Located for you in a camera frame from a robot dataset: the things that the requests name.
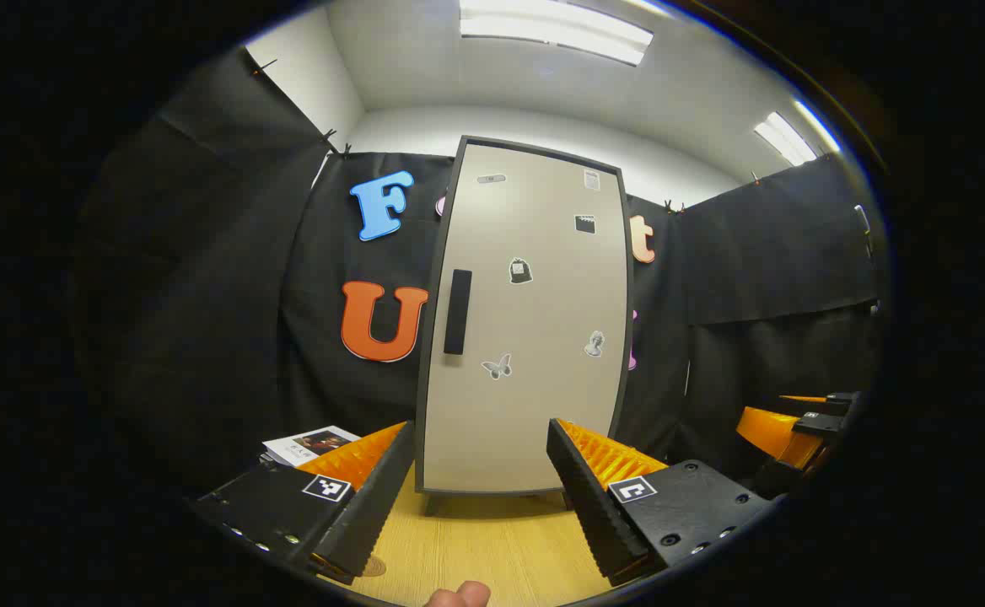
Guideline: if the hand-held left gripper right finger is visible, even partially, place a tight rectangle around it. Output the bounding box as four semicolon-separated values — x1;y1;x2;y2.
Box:
546;417;776;588

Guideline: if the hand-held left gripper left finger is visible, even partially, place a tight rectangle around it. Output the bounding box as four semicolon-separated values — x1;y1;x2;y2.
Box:
193;420;416;584

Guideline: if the beige cabinet door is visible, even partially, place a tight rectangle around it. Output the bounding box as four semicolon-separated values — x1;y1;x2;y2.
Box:
421;142;630;494

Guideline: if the black door handle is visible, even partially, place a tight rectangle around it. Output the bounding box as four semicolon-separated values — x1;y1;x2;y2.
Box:
444;269;473;356

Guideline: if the dark grey cabinet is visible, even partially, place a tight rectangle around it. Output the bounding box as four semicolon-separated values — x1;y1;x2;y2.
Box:
413;135;637;517

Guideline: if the white book with portrait cover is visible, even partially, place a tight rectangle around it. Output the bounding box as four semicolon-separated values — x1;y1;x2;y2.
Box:
262;426;361;467

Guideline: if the ceiling light panel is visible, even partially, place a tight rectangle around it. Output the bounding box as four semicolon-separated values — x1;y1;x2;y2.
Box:
754;99;841;167
459;0;655;67

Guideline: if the black backdrop cloth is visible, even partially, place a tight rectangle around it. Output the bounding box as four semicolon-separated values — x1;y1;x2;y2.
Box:
71;46;885;498

